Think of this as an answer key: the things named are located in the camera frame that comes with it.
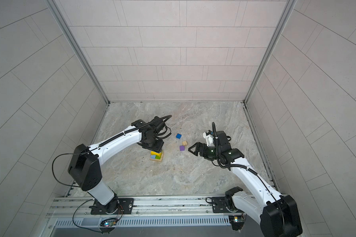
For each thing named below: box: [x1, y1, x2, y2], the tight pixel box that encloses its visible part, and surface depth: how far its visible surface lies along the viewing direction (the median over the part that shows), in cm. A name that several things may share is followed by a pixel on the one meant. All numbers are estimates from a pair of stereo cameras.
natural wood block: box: [149, 150, 165, 162], surface depth 88 cm
